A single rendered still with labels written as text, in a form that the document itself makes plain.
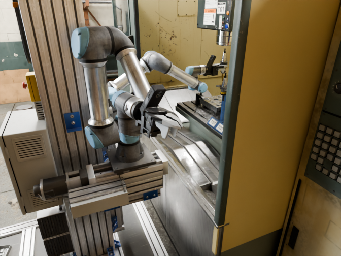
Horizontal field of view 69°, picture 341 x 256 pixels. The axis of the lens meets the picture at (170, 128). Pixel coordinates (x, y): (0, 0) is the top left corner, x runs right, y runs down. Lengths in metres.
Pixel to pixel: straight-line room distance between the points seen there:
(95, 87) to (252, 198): 0.90
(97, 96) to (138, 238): 1.24
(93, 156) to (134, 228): 0.84
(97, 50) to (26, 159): 0.65
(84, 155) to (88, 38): 0.67
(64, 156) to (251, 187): 0.97
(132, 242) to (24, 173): 0.96
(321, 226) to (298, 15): 0.98
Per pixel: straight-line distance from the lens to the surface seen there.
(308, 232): 1.57
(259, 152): 1.18
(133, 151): 1.29
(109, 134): 1.19
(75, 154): 1.45
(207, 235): 1.48
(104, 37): 1.09
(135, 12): 2.08
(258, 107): 1.06
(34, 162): 1.42
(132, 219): 2.18
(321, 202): 1.43
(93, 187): 1.33
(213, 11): 1.95
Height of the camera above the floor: 1.74
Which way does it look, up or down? 25 degrees down
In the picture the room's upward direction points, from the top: straight up
